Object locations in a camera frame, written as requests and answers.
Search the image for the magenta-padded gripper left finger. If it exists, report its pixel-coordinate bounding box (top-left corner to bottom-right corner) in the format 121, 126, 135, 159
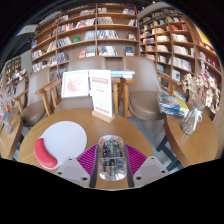
54, 143, 101, 189

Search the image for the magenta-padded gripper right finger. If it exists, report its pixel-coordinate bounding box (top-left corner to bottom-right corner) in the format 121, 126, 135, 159
124, 143, 171, 189

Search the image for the transparent computer mouse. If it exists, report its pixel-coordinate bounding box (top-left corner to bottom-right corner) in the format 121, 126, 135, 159
97, 134, 128, 182

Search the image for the white mouse pad red wrist rest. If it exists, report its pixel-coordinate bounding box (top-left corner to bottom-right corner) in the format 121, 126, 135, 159
33, 120, 88, 171

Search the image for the brown armchair with wooden arms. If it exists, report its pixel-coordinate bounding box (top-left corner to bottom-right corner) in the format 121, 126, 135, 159
53, 55, 126, 114
123, 56, 181, 121
13, 66, 63, 128

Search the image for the round wooden side table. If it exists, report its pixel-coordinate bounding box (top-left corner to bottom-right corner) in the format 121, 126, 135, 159
156, 109, 219, 171
0, 114, 24, 160

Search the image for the stack of colourful books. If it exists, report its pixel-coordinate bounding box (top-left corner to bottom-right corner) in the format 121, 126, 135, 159
157, 93, 190, 118

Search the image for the glass vase with dried flowers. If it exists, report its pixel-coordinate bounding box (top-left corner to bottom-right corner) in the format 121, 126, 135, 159
0, 84, 16, 134
180, 54, 218, 136

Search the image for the white sign on wooden base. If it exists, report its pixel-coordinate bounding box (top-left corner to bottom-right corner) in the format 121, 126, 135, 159
88, 69, 116, 124

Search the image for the white framed picture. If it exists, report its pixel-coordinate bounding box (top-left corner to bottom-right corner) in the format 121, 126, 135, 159
60, 69, 90, 99

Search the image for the distant wooden bookshelf unit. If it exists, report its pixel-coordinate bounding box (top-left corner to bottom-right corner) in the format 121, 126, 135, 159
3, 55, 29, 91

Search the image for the tall wooden bookshelf unit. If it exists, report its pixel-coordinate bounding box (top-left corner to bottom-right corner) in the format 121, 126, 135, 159
138, 8, 223, 114

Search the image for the wide wooden bookshelf unit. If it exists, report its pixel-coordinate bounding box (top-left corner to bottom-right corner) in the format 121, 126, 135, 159
30, 3, 140, 73

